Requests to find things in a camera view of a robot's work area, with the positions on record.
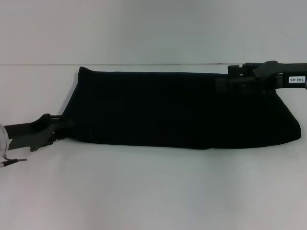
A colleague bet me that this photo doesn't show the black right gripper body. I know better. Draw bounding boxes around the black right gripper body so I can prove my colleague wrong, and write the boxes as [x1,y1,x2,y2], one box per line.
[253,60,307,94]

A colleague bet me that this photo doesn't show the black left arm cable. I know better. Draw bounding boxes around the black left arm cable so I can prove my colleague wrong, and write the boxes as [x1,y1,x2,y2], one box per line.
[0,157,28,169]

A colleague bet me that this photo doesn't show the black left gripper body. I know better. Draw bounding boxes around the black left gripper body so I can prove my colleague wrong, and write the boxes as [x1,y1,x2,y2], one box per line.
[4,113,58,153]

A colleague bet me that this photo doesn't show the black shirt with white print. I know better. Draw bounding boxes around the black shirt with white print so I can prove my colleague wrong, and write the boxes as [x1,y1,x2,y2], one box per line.
[61,66,302,151]

